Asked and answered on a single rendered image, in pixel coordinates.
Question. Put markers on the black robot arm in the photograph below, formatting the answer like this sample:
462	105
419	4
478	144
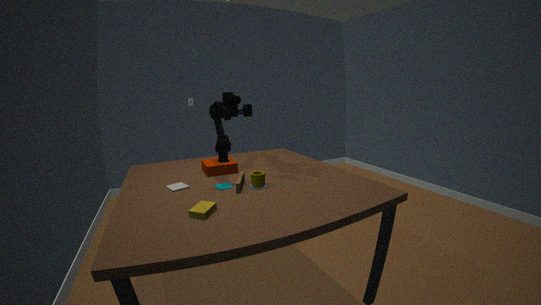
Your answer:
223	144

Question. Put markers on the yellow rectangular block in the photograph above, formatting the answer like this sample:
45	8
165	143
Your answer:
202	210

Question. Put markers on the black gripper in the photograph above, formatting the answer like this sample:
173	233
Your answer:
232	111

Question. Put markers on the yellow cup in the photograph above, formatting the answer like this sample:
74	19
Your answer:
257	179

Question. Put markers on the grey square pad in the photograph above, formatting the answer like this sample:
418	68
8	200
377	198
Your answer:
177	186

